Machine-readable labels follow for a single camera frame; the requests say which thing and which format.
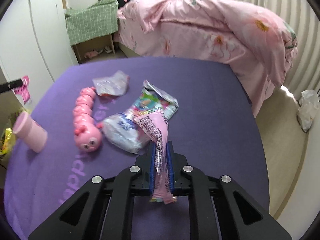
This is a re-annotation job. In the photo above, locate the bed with pink sheet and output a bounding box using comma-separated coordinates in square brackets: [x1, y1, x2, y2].
[113, 0, 288, 118]

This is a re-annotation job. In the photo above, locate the pink lidded cup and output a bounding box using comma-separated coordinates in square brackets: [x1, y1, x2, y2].
[12, 111, 48, 153]

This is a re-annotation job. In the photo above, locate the wooden bedside shelf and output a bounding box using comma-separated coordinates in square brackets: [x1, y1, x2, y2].
[72, 34, 115, 63]

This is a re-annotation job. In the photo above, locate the clear plastic wrapper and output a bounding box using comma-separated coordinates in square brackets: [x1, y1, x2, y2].
[92, 70, 130, 96]

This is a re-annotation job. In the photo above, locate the pink cartoon lollipop wrapper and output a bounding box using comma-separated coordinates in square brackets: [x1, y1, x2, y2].
[14, 75, 30, 104]

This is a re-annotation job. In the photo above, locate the yellow trash bag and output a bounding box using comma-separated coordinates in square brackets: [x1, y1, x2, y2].
[0, 107, 30, 165]

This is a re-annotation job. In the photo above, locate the green checked cloth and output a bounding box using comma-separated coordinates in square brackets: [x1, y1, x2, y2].
[65, 0, 118, 46]

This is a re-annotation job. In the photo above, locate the colourful candy bag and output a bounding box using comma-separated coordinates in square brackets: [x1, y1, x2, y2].
[102, 80, 179, 154]

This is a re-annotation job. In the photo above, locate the pink stick wrapper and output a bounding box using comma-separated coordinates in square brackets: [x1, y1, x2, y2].
[133, 108, 177, 204]

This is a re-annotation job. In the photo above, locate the pink caterpillar toy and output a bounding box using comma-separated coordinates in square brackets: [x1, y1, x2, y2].
[73, 87, 102, 153]

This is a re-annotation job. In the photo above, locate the pink slipper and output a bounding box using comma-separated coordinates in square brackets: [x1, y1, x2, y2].
[84, 49, 104, 59]

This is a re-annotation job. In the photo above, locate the small sneaker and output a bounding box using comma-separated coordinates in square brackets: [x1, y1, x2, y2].
[104, 46, 113, 54]

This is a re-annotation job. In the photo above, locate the white plastic bag on floor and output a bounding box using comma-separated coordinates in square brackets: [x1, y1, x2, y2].
[297, 89, 319, 133]

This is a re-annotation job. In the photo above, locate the pink floral duvet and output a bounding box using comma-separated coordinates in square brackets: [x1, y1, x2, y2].
[117, 0, 299, 88]

